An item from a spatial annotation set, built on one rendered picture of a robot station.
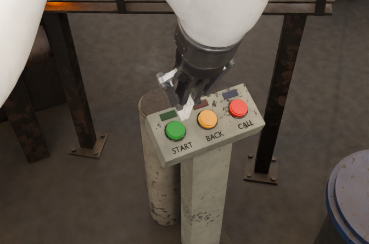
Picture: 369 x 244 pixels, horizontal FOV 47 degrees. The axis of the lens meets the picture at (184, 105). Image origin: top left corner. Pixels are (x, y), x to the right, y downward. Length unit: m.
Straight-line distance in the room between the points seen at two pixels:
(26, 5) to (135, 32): 1.87
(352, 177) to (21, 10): 0.92
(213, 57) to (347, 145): 1.25
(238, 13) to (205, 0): 0.04
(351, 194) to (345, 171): 0.06
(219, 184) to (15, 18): 0.85
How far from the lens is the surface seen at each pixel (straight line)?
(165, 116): 0.89
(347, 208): 1.04
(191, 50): 0.54
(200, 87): 0.69
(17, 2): 0.29
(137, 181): 1.54
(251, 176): 1.55
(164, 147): 0.87
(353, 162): 1.12
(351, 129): 1.80
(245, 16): 0.47
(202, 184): 1.03
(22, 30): 0.28
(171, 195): 1.28
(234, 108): 0.92
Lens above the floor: 1.28
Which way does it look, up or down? 46 degrees down
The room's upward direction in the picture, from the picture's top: straight up
